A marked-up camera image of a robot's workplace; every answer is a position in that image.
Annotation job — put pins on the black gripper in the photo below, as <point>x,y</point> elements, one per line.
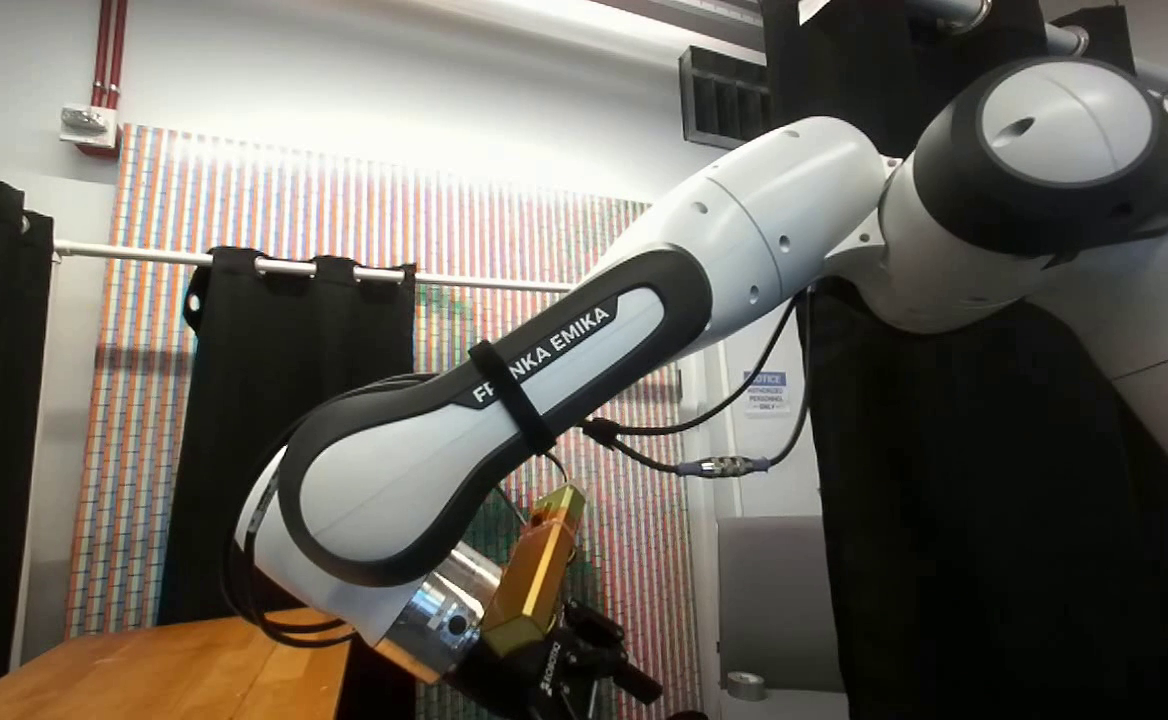
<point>556,683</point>

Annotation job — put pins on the wide black curtain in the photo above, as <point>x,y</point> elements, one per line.
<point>1011,532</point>

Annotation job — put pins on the narrow black curtain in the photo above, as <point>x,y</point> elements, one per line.
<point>276,387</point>

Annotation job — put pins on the multicoloured striped backdrop panel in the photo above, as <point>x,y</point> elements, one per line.
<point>210,185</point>

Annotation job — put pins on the yellow-green wrist camera block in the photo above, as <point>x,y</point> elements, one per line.
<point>538,565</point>

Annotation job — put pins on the small white wall sign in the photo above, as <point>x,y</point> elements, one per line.
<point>767,388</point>

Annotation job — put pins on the wooden table with black frame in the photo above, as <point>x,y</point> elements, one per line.
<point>145,672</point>

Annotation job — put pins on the white wall alarm box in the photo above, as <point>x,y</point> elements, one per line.
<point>84,125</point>

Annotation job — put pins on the red wall pipe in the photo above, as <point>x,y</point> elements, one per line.
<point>111,53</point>

